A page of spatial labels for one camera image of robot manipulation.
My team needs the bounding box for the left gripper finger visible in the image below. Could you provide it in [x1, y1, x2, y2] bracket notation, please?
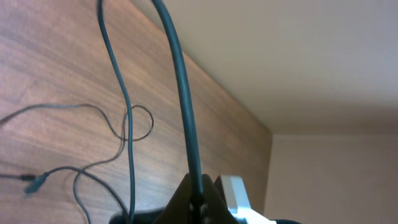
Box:
[154, 174, 240, 224]

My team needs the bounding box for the black usb cable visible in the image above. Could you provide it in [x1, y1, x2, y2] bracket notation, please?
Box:
[24, 166, 131, 224]

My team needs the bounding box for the left camera cable black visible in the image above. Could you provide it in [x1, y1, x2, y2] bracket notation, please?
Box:
[152, 0, 204, 202]

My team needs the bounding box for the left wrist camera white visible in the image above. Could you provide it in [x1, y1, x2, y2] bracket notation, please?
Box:
[215, 175, 277, 224]

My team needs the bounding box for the thin black cable looped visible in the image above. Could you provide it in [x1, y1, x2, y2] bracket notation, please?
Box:
[0, 103, 155, 224]

